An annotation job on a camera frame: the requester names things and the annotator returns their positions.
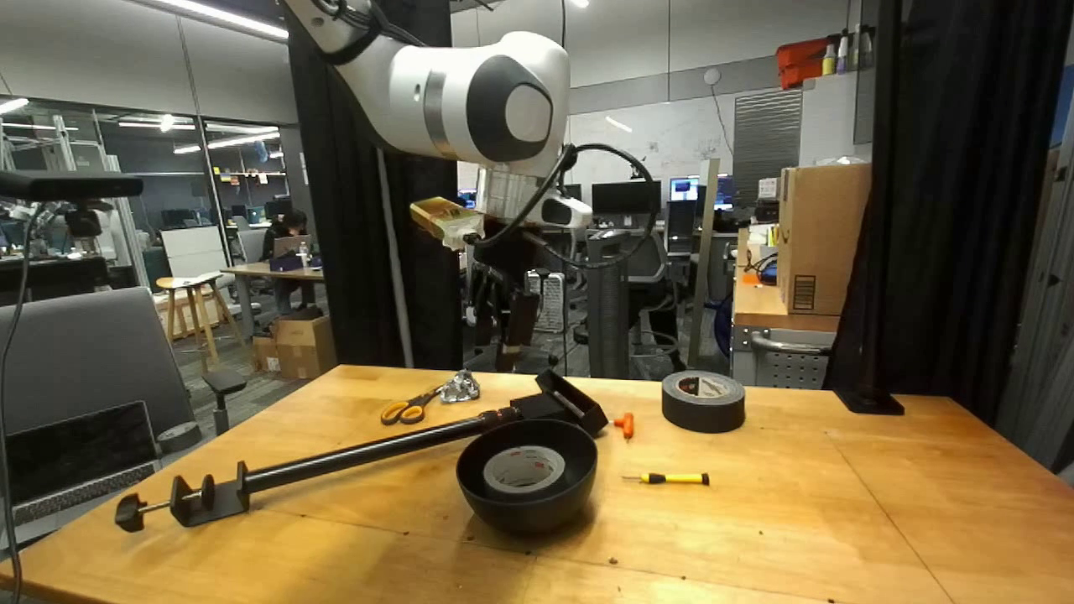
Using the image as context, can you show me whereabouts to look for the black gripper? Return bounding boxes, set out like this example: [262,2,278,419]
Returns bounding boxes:
[464,221,552,356]

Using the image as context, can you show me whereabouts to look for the yellow handled scissors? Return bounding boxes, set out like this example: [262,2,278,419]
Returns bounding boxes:
[380,390,440,425]

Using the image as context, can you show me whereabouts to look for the grey tape roll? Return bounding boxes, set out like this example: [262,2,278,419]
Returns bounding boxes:
[485,447,567,497]

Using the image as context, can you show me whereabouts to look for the small yellow marker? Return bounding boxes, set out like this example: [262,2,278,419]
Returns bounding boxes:
[626,473,712,486]

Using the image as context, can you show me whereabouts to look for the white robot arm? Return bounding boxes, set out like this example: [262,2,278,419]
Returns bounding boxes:
[282,0,571,365]

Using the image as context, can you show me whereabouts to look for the black bowl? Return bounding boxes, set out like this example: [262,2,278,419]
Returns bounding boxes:
[457,419,597,536]

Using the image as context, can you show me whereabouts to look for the black tape roll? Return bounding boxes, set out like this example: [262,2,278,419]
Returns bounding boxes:
[661,370,747,433]

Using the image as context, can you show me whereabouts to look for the silver binder clip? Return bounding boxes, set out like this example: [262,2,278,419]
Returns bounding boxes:
[438,370,479,402]

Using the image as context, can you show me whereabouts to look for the cardboard amazon box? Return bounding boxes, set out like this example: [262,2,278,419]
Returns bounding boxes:
[780,164,874,314]

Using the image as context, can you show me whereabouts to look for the black curtain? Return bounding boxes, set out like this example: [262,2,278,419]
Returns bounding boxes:
[825,0,1071,419]

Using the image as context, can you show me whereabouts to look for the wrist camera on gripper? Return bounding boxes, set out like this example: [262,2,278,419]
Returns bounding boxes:
[410,193,485,250]

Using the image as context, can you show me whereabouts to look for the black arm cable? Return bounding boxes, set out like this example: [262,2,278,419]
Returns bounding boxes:
[492,140,665,271]

